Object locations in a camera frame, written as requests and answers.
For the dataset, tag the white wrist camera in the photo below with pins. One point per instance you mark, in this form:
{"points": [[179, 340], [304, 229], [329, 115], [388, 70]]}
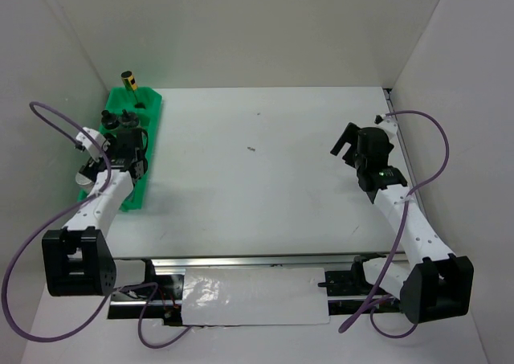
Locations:
{"points": [[92, 141], [387, 124]]}

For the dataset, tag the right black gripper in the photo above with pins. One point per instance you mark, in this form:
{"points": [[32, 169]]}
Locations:
{"points": [[350, 135]]}

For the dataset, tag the aluminium rail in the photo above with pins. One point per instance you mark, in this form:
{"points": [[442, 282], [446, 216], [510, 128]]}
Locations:
{"points": [[249, 261]]}

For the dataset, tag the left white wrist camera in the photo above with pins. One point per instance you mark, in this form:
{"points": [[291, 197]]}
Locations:
{"points": [[92, 141]]}

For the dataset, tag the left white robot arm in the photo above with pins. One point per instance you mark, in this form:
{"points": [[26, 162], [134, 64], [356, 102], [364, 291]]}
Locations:
{"points": [[76, 257]]}

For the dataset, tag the green plastic compartment tray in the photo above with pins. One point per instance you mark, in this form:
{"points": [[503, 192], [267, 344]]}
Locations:
{"points": [[120, 99]]}

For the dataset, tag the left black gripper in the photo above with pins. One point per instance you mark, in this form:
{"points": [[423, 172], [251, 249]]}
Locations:
{"points": [[112, 140]]}

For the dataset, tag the yellow label pepper bottle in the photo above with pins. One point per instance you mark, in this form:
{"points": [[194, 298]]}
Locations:
{"points": [[130, 85]]}

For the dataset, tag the silver lid salt jar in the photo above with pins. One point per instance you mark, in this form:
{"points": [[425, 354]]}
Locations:
{"points": [[86, 176]]}

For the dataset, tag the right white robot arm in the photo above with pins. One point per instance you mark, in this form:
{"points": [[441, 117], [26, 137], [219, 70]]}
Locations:
{"points": [[437, 283]]}

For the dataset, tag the white plastic sheet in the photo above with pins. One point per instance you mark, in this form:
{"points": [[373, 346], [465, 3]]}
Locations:
{"points": [[254, 296]]}

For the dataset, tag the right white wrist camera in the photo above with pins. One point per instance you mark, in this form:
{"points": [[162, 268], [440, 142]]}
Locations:
{"points": [[387, 124]]}

